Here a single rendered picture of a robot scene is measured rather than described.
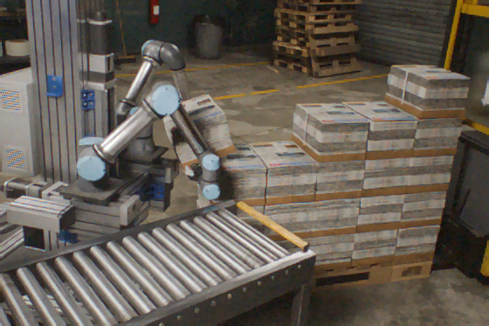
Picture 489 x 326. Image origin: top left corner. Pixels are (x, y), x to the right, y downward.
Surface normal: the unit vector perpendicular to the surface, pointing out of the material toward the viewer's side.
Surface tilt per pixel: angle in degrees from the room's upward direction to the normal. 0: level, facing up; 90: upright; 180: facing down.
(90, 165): 95
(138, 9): 90
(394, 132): 90
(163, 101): 85
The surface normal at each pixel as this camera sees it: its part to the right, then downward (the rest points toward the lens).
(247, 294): 0.62, 0.30
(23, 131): -0.26, 0.31
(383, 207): 0.29, 0.33
